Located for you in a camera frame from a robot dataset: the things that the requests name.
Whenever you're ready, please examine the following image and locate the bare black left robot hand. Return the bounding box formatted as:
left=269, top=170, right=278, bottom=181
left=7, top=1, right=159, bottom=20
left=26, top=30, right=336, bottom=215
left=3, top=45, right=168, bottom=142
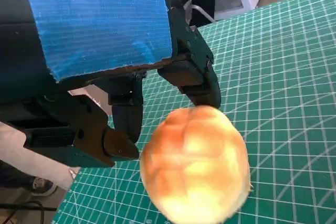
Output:
left=0, top=0, right=222, bottom=168

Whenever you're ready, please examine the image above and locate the round toy bread bun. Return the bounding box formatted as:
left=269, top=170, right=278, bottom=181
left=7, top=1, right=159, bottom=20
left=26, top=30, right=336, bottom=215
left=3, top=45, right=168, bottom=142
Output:
left=139, top=105, right=254, bottom=222

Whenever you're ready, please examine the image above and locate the green cutting mat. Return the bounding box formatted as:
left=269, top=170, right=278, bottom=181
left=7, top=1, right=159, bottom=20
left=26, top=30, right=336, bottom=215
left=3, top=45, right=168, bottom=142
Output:
left=51, top=0, right=336, bottom=224

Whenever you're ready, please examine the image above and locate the black floor cable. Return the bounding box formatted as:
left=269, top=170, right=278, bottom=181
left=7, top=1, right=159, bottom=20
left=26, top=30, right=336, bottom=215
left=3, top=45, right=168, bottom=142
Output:
left=0, top=200, right=57, bottom=224

